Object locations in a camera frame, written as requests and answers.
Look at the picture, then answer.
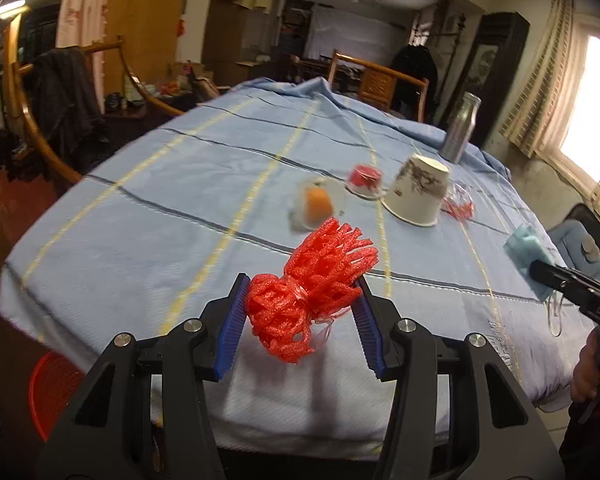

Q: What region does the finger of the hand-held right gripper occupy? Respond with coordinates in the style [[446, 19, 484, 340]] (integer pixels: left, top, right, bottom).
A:
[[529, 259, 588, 306]]

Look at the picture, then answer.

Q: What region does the curved wooden armchair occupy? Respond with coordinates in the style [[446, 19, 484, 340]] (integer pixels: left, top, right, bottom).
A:
[[10, 35, 186, 186]]

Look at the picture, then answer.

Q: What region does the brown wooden wardrobe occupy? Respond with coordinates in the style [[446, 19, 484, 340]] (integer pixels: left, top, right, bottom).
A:
[[200, 0, 286, 86]]

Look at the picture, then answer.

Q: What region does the black jacket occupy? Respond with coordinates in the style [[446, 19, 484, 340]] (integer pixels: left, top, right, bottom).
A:
[[32, 46, 108, 171]]

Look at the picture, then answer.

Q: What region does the silver metal bottle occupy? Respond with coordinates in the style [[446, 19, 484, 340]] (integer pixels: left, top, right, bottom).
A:
[[439, 92, 482, 165]]

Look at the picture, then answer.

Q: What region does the pink floral curtain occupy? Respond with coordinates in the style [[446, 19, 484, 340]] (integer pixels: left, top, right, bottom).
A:
[[55, 0, 113, 111]]

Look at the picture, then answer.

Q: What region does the striped beige window curtain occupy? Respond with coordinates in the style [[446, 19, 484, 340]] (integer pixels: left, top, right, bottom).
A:
[[500, 0, 588, 158]]

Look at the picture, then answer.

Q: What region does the blue face mask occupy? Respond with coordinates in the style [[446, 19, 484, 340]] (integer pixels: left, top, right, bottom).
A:
[[503, 224, 566, 338]]

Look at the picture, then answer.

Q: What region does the pink printed plastic bag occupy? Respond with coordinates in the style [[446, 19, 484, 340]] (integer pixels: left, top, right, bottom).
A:
[[441, 182, 476, 220]]

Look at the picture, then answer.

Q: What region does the person's right forearm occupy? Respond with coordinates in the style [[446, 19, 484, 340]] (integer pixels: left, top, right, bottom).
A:
[[557, 400, 600, 480]]

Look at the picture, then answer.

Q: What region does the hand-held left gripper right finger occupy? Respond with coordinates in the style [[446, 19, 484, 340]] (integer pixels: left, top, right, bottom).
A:
[[352, 275, 566, 480]]

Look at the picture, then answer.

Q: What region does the red foam net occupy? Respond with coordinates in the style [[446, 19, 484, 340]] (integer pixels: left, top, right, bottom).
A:
[[245, 217, 380, 365]]

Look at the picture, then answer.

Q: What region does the black hanging coat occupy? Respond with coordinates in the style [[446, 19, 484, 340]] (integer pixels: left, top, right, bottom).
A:
[[390, 44, 438, 121]]

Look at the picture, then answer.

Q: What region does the blue plaid tablecloth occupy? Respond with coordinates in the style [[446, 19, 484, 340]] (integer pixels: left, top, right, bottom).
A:
[[0, 77, 598, 461]]

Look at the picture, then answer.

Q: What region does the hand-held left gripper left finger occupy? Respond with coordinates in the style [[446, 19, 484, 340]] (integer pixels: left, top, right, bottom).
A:
[[35, 272, 253, 480]]

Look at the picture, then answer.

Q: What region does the blue cushioned chair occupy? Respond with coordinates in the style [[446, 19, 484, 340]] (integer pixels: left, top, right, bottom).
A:
[[547, 204, 600, 286]]

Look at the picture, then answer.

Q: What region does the red plastic basket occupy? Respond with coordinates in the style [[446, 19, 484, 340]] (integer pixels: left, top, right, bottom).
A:
[[28, 351, 88, 443]]

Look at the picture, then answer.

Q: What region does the clear cup with orange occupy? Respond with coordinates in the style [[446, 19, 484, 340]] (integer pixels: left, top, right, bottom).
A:
[[290, 177, 348, 233]]

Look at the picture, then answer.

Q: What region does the window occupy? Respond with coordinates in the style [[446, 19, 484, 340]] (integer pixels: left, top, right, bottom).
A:
[[545, 20, 600, 211]]

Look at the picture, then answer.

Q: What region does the small red plastic cup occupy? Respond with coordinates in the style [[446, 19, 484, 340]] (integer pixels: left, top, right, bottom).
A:
[[346, 164, 385, 201]]

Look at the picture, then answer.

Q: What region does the person's right hand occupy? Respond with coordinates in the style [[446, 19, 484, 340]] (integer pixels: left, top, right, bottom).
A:
[[570, 330, 600, 403]]

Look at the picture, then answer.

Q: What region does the dark framed painting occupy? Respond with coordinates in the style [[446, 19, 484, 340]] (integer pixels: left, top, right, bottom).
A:
[[462, 12, 531, 146]]

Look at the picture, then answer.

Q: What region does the white paper cup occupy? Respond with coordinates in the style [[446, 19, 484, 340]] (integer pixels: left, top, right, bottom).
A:
[[381, 154, 453, 227]]

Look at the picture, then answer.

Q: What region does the carved wooden chair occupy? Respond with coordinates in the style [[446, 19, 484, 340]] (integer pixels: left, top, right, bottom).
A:
[[327, 50, 431, 123]]

